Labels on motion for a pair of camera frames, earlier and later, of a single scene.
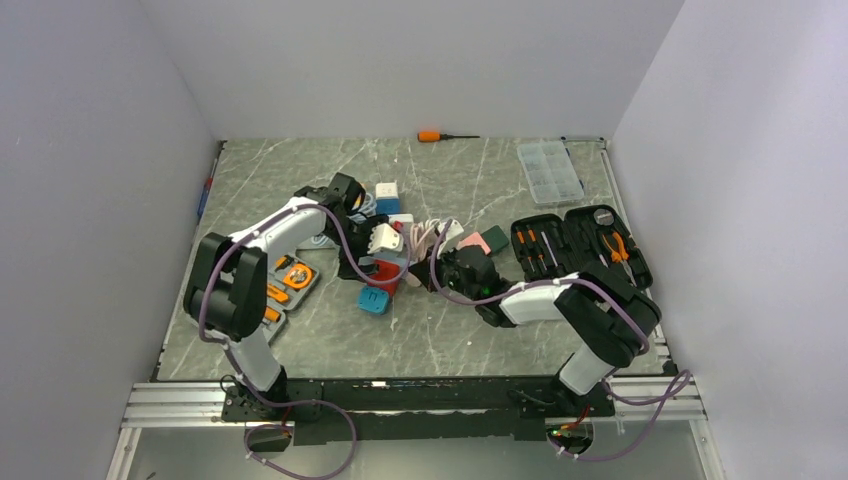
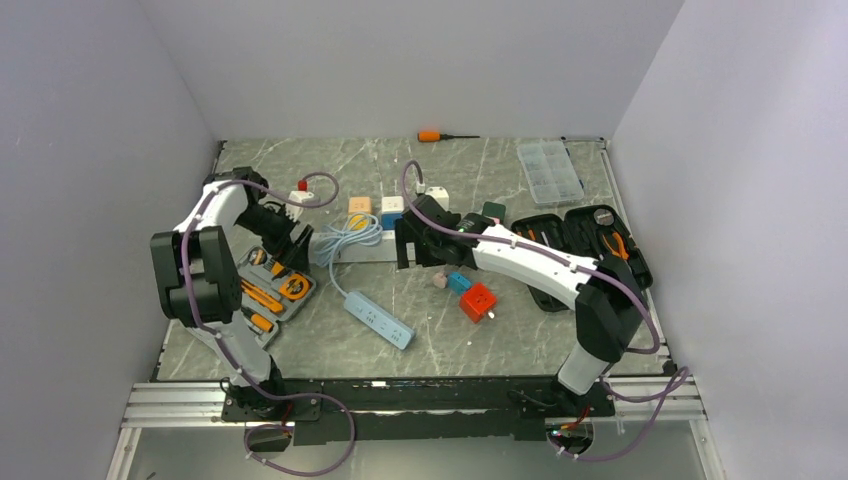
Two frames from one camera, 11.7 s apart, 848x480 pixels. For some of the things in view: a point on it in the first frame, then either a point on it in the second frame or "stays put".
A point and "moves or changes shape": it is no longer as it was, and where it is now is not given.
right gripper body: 446,274 to 431,255
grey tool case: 288,279 stays put
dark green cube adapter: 495,238 moves or changes shape
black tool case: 546,246 stays put
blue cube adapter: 373,299 moves or changes shape
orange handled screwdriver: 428,136 stays put
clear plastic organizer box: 550,172 stays put
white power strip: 321,248 stays put
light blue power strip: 401,258 to 380,320
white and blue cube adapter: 387,200 moves or changes shape
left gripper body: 359,233 to 274,230
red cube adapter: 387,270 moves or changes shape
